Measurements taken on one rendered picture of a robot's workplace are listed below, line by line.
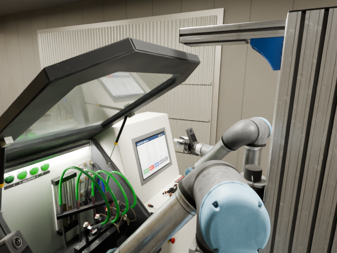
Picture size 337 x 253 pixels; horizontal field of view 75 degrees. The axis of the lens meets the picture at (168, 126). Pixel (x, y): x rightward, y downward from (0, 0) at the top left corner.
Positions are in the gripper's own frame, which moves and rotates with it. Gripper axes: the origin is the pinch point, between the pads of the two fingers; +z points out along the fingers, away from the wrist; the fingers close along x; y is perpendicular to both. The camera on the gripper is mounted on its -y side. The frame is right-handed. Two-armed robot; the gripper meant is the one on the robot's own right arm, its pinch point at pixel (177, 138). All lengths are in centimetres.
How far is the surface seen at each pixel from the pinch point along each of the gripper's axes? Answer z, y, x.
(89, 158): 31, 6, -53
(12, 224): 14, 18, -101
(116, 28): 187, -100, 63
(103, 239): -6, 39, -66
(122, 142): 16.9, -3.2, -33.9
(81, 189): 29, 24, -63
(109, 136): 22.0, -8.2, -40.0
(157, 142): 28.9, 11.0, 1.9
